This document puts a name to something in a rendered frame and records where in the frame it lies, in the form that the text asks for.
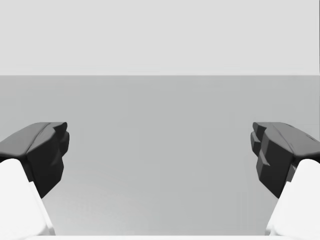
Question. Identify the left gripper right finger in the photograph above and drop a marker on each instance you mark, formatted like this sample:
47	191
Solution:
280	162

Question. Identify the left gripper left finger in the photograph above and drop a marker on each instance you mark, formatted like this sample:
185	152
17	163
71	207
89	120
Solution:
37	160

